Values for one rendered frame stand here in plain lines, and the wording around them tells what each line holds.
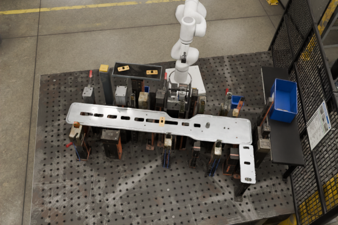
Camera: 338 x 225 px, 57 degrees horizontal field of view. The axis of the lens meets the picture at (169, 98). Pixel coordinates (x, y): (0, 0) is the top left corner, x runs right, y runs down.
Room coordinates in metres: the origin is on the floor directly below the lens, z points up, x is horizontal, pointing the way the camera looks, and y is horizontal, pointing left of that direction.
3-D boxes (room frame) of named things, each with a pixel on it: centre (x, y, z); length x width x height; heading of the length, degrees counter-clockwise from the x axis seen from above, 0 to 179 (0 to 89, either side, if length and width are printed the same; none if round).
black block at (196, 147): (1.08, -0.23, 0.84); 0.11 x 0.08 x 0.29; 178
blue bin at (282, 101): (1.48, -0.87, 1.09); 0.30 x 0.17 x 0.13; 171
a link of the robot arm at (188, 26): (1.51, -0.08, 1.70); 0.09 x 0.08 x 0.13; 86
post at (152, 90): (1.48, 0.13, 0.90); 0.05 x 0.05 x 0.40; 88
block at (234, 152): (1.06, -0.50, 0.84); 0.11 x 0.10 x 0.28; 178
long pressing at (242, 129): (1.25, 0.06, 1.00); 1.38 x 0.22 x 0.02; 88
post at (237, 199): (0.86, -0.57, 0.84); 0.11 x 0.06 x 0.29; 178
